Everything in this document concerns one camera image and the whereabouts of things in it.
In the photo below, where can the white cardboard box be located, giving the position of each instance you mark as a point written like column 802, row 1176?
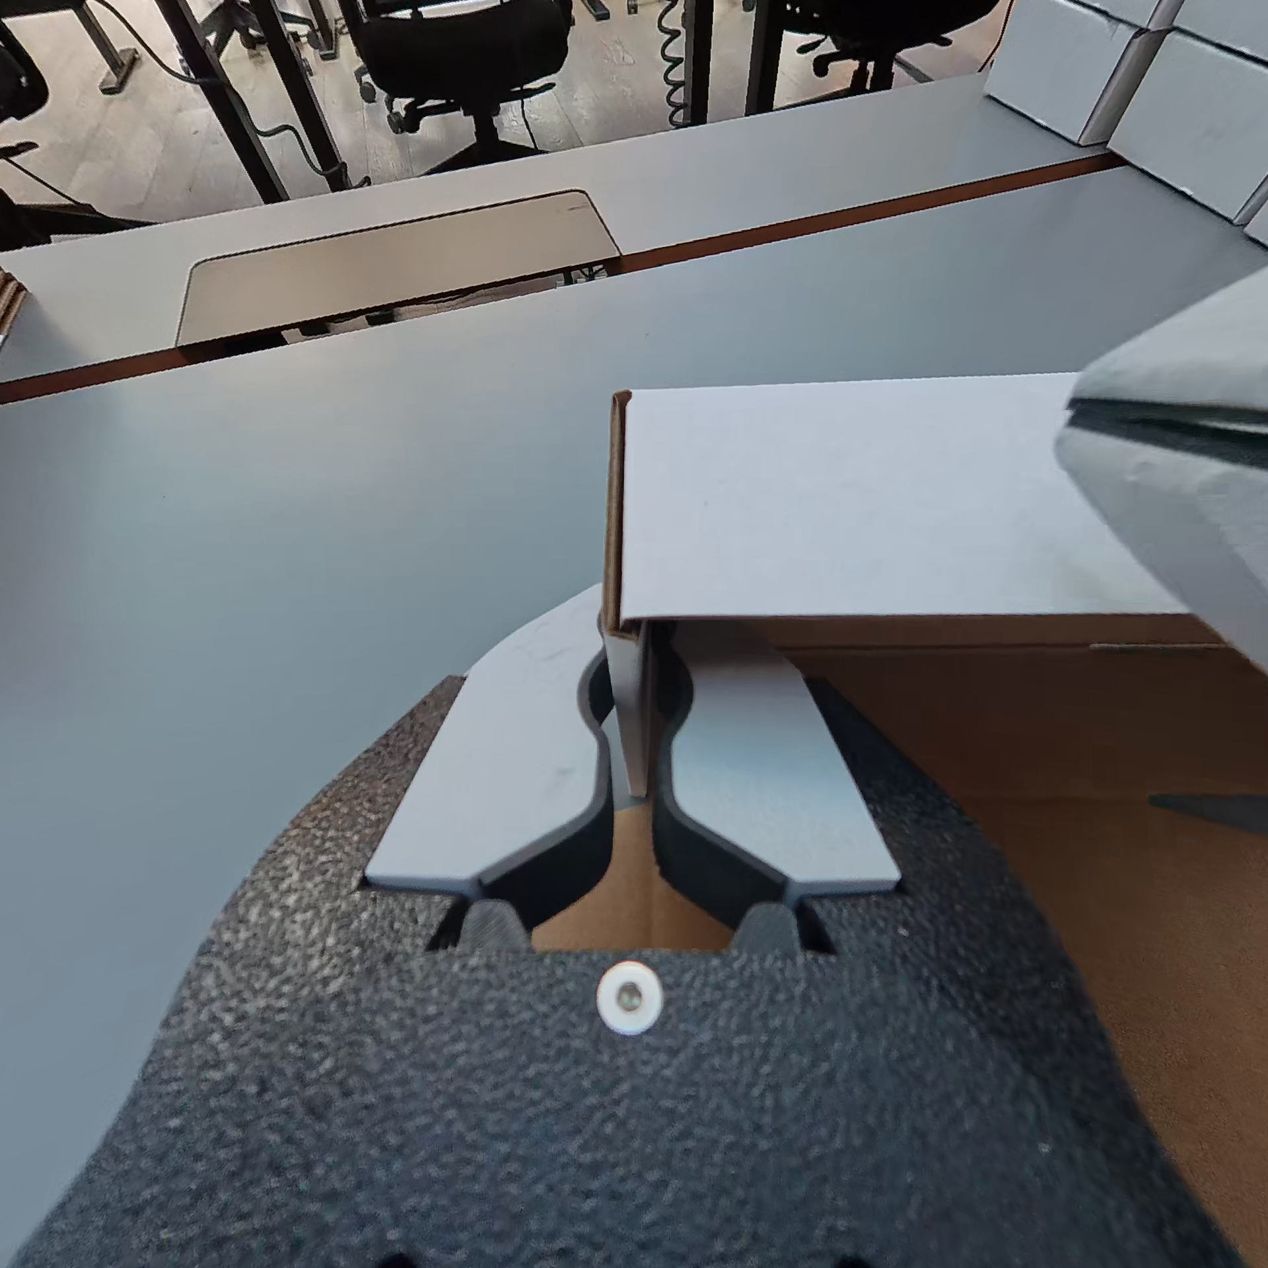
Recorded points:
column 843, row 497

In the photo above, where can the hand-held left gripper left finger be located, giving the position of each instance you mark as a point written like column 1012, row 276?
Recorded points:
column 495, row 774

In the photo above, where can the stack of flat cardboard sheets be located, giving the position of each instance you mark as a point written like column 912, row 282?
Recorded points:
column 7, row 302

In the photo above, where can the black framed desk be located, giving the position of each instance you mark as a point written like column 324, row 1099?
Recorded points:
column 699, row 60
column 298, row 99

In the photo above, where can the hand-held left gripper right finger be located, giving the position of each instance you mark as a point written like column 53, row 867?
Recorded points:
column 773, row 793

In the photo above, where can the black office chair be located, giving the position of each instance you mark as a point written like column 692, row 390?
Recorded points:
column 446, row 44
column 19, row 90
column 891, row 19

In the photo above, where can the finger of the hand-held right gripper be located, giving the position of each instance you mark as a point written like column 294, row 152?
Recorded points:
column 1189, row 347
column 1189, row 516

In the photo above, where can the stack of folded white cartons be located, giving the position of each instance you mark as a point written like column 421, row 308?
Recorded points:
column 1052, row 48

